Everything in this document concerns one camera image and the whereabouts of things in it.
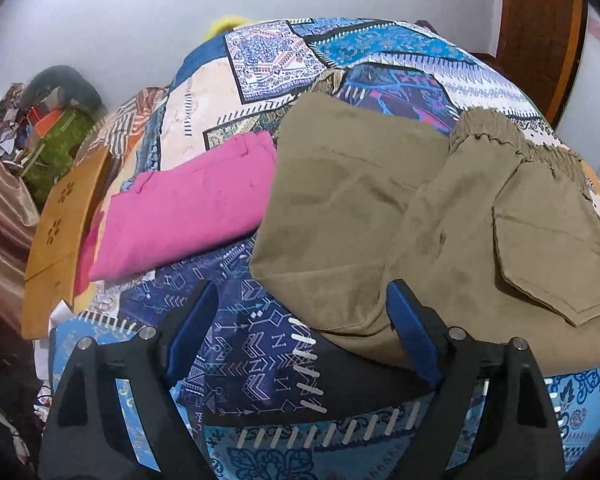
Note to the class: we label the patchwork patterned bed sheet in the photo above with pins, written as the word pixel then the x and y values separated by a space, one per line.
pixel 269 397

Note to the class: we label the folded pink garment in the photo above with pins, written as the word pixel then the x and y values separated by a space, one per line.
pixel 165 216

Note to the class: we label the green patterned box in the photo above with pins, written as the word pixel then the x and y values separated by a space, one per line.
pixel 54 141

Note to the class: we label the grey neck pillow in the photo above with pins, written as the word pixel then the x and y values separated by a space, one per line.
pixel 65 85

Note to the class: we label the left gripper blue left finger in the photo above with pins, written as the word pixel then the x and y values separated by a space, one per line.
pixel 160 357

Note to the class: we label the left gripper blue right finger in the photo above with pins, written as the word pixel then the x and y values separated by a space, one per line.
pixel 447 359

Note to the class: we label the brown wooden door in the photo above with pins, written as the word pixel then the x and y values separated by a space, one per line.
pixel 539 46

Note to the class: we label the olive green pants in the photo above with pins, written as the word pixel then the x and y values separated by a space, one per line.
pixel 496 233

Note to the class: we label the yellow plush toy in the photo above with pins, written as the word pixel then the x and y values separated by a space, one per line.
pixel 225 24

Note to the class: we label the white wardrobe with pink hearts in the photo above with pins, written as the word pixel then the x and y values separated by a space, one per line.
pixel 579 126

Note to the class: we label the striped brown curtain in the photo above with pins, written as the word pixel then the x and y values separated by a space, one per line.
pixel 18 220

